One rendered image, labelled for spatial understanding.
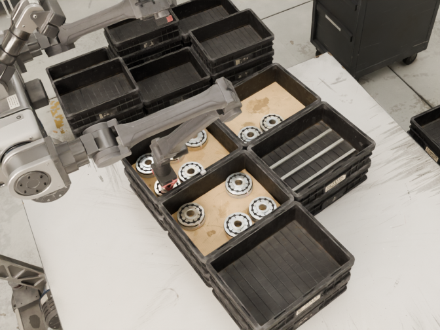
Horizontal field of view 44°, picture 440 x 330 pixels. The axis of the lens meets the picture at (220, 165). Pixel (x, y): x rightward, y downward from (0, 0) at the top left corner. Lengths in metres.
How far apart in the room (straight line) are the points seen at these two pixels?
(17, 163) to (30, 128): 0.10
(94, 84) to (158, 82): 0.36
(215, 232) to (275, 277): 0.28
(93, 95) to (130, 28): 0.58
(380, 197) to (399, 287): 0.39
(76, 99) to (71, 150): 1.61
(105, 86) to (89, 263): 1.21
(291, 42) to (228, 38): 0.83
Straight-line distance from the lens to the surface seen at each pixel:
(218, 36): 3.24
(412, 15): 3.47
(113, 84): 3.06
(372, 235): 2.15
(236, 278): 1.88
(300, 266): 1.90
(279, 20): 4.13
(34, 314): 2.67
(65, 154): 1.43
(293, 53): 3.85
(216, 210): 2.02
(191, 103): 1.47
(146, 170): 2.14
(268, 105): 2.35
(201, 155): 2.18
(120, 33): 3.39
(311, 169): 2.13
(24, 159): 1.44
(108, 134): 1.46
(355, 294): 2.02
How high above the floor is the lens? 2.52
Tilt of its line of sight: 52 degrees down
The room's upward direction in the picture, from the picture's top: 7 degrees counter-clockwise
